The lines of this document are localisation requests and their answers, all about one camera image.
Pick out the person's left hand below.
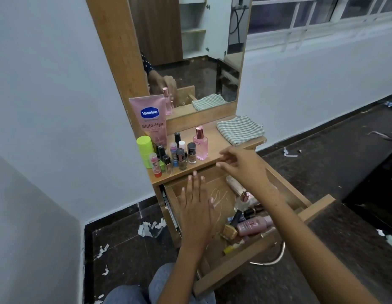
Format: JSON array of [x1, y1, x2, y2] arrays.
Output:
[[178, 171, 215, 250]]

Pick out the person's right hand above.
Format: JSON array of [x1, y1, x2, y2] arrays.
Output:
[[216, 146, 271, 195]]

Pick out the clear box of mini bottles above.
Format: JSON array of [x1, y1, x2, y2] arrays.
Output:
[[226, 175, 257, 200]]

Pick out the clear perfume bottle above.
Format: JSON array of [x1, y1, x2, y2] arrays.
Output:
[[234, 191, 258, 212]]

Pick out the yellow nail polish bottle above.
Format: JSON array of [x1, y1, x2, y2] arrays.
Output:
[[221, 209, 244, 242]]

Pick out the maroon nail polish bottle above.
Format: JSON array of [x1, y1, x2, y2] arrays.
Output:
[[243, 204, 266, 219]]

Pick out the yellow lip balm stick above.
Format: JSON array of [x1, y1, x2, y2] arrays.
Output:
[[223, 239, 246, 255]]

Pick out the pink perfume bottle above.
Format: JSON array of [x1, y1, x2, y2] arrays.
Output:
[[193, 125, 209, 161]]

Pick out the nude nail polish bottle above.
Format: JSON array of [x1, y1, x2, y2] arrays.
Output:
[[187, 142, 198, 164]]

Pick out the pink bottle with white cap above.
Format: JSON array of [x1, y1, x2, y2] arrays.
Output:
[[237, 215, 275, 237]]

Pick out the glitter capped nail polish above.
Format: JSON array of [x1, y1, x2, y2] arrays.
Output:
[[175, 148, 188, 171]]

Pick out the wooden drawer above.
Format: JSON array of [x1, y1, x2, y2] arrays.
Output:
[[161, 161, 336, 297]]

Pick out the green cylindrical stick container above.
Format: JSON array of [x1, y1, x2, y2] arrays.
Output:
[[136, 136, 155, 169]]

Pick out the pink Vaseline lotion tube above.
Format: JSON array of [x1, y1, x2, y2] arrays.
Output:
[[128, 94, 167, 148]]

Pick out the person's right forearm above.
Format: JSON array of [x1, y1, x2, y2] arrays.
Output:
[[246, 174, 382, 304]]

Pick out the person's left forearm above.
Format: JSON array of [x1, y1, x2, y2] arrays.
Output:
[[156, 240, 209, 304]]

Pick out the person's grey jeans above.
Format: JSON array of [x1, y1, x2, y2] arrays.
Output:
[[102, 262, 217, 304]]

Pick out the green checked cloth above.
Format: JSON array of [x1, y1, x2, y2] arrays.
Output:
[[216, 116, 266, 146]]

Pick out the torn white paper pile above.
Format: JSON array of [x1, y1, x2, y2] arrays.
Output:
[[137, 217, 167, 239]]

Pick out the dressing table mirror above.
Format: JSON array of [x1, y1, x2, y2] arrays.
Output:
[[128, 0, 252, 121]]

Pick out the white barred window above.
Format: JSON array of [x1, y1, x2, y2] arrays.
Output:
[[246, 0, 392, 51]]

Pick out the grey curved strip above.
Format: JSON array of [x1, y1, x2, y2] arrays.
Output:
[[368, 131, 392, 142]]

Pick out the crumpled white paper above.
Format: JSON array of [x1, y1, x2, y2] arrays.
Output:
[[376, 229, 392, 249]]

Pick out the wooden dressing table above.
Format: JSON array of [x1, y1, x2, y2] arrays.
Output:
[[85, 0, 267, 249]]

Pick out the metal drawer rail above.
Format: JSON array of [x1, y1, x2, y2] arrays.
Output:
[[161, 188, 181, 233]]

